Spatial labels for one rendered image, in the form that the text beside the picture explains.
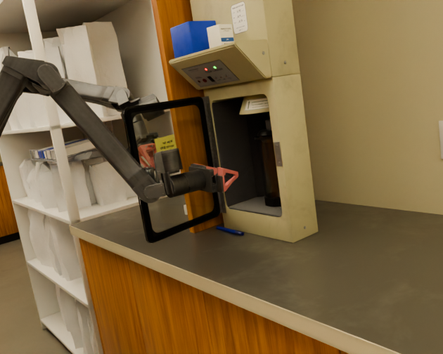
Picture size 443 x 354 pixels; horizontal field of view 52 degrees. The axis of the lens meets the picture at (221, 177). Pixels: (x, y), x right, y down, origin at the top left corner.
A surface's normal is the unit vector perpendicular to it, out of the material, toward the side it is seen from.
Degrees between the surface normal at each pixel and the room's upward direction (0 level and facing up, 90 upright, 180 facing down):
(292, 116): 90
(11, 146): 90
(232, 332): 90
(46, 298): 90
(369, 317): 0
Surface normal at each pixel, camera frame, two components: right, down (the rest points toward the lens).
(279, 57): 0.61, 0.05
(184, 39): -0.77, 0.22
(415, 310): -0.14, -0.97
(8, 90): 0.25, 0.12
